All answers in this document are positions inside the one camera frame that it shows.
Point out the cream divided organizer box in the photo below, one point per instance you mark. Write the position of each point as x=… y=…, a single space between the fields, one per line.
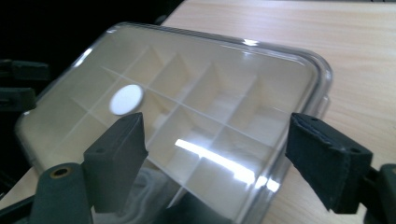
x=218 y=93

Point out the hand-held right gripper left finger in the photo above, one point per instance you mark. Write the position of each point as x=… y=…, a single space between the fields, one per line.
x=115 y=161

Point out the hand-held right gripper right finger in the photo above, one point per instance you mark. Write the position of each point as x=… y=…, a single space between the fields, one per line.
x=327 y=161

